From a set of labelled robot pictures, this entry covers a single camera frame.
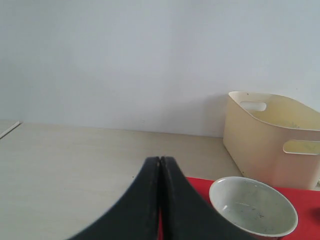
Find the cream plastic bin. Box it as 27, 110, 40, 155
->
223, 91, 320, 190

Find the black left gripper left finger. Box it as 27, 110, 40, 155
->
70, 156, 160, 240

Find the white ceramic bowl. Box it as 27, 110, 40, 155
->
208, 176, 299, 240

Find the red tablecloth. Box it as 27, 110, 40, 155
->
157, 177, 320, 240

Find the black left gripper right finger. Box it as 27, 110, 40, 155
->
160, 156, 254, 240

